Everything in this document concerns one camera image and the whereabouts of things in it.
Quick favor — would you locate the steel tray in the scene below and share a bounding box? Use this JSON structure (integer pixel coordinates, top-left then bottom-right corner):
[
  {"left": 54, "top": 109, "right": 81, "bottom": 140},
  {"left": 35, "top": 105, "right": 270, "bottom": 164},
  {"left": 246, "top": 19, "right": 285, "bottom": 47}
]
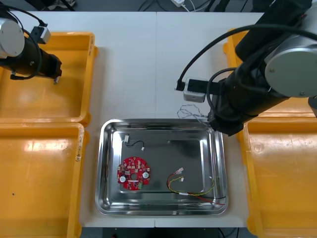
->
[{"left": 95, "top": 118, "right": 229, "bottom": 216}]

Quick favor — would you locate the twisted white wire harness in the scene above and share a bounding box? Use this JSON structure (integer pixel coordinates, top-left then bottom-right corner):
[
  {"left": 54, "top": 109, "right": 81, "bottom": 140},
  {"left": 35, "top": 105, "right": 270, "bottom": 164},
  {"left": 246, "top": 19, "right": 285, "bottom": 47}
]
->
[{"left": 176, "top": 104, "right": 211, "bottom": 124}]

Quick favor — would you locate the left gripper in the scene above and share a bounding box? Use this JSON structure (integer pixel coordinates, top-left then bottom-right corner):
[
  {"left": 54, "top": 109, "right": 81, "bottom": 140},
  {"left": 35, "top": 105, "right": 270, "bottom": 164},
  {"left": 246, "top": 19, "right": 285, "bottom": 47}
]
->
[{"left": 44, "top": 53, "right": 63, "bottom": 78}]

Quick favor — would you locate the round red circuit board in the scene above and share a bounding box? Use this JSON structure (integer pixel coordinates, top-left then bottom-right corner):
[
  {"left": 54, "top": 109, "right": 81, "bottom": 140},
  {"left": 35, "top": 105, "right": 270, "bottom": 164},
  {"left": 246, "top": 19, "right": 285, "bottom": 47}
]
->
[{"left": 116, "top": 156, "right": 152, "bottom": 191}]

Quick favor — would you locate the red green-yellow wire harness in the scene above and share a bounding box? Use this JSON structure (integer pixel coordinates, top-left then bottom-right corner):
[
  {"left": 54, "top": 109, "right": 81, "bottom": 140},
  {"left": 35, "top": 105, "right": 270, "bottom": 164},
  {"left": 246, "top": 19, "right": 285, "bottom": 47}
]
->
[{"left": 166, "top": 168, "right": 227, "bottom": 205}]

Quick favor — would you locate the yellow-orange plastic bin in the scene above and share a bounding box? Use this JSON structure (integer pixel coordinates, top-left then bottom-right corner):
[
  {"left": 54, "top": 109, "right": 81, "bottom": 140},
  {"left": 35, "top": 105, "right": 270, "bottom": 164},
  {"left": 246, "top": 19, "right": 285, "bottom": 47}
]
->
[
  {"left": 235, "top": 116, "right": 317, "bottom": 238},
  {"left": 222, "top": 28, "right": 317, "bottom": 119},
  {"left": 0, "top": 122, "right": 90, "bottom": 238},
  {"left": 0, "top": 31, "right": 99, "bottom": 125}
]

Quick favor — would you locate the black chair base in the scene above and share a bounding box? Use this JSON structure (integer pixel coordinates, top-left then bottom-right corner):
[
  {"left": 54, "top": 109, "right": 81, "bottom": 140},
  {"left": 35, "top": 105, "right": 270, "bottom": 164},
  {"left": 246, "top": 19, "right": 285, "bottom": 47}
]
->
[{"left": 41, "top": 0, "right": 76, "bottom": 12}]

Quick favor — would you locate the white cable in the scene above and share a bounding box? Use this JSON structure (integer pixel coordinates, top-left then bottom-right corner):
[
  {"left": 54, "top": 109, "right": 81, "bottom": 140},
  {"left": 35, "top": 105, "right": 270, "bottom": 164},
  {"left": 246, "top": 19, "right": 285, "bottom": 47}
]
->
[{"left": 182, "top": 0, "right": 213, "bottom": 13}]

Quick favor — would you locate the pale solenoid with black cable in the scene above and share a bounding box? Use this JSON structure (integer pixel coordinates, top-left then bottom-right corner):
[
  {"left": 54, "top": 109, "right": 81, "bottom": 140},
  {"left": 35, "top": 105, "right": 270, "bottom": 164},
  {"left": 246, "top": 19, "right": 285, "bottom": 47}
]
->
[{"left": 124, "top": 133, "right": 146, "bottom": 152}]

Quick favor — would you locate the black floor cable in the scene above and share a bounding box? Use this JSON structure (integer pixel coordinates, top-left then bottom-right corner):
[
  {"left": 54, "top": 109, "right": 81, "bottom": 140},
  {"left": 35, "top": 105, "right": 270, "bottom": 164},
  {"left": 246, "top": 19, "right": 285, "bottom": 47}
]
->
[{"left": 137, "top": 0, "right": 159, "bottom": 12}]

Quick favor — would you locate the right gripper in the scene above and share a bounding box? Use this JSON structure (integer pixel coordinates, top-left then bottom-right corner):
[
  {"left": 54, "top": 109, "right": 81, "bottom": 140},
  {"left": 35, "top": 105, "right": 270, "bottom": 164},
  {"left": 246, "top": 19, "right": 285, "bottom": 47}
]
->
[{"left": 207, "top": 106, "right": 246, "bottom": 137}]

